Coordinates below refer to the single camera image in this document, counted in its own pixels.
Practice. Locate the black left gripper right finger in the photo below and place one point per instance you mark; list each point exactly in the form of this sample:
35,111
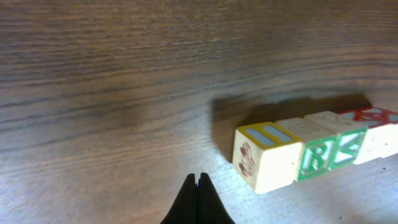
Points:
210,207

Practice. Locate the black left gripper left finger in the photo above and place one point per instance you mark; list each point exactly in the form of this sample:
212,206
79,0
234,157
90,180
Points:
184,207

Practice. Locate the wooden block green R edge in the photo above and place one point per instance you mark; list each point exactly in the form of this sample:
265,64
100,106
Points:
317,145

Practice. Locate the wooden block green V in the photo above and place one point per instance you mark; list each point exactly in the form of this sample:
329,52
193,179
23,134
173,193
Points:
350,137

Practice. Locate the wooden block green N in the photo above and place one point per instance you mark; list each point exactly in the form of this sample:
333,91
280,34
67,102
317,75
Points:
366,153

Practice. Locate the wooden block blue L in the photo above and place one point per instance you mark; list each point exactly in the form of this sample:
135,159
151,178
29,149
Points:
384,133

